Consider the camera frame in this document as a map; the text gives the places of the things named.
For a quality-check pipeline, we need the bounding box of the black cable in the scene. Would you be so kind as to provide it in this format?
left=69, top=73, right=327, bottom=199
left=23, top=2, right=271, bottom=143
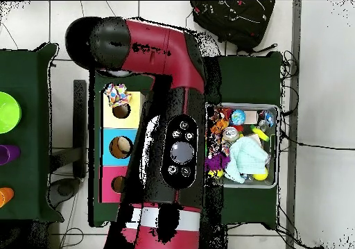
left=278, top=50, right=300, bottom=117
left=279, top=129, right=355, bottom=151

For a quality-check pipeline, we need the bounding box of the purple spiky ball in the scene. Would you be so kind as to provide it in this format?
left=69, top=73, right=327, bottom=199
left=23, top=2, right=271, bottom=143
left=204, top=153, right=231, bottom=175

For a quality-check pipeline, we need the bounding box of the green plastic bowl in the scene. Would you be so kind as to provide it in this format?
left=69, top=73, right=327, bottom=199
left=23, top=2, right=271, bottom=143
left=0, top=91, right=22, bottom=135

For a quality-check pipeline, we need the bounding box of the silver mesh bin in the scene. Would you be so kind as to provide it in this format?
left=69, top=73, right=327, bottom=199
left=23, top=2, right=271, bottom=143
left=205, top=101, right=279, bottom=189

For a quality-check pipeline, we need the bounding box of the black backpack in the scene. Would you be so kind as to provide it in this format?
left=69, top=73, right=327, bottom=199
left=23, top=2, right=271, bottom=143
left=189, top=0, right=278, bottom=54

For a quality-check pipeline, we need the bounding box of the silver drink can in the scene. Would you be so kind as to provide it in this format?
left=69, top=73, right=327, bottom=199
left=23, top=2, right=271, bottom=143
left=220, top=126, right=240, bottom=143

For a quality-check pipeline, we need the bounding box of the blue globe ball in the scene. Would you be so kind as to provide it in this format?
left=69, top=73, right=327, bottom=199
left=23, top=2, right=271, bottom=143
left=230, top=109, right=247, bottom=126

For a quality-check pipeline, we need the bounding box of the purple plastic cup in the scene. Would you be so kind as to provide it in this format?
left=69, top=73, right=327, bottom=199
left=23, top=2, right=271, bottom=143
left=0, top=144, right=21, bottom=166

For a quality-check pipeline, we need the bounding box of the colourful knotted rope toy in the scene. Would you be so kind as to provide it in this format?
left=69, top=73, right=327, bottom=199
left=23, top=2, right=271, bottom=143
left=104, top=83, right=132, bottom=109
left=209, top=137, right=231, bottom=159

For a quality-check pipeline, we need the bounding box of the wooden box with three holes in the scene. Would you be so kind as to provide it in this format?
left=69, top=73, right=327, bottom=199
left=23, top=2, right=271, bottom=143
left=98, top=90, right=144, bottom=204

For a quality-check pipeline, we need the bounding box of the orange plastic crate toy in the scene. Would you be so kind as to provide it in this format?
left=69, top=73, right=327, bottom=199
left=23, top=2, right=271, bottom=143
left=210, top=118, right=230, bottom=136

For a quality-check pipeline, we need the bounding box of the mint green cloth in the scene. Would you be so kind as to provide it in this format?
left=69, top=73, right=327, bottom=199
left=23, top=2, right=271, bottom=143
left=223, top=136, right=270, bottom=184

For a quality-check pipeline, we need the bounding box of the orange plastic cup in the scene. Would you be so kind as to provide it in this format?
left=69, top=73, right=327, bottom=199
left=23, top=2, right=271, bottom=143
left=0, top=187, right=15, bottom=209

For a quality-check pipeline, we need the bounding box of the dark green cloth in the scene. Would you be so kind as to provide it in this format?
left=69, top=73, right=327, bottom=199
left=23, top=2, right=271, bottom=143
left=87, top=51, right=284, bottom=230
left=0, top=42, right=64, bottom=222

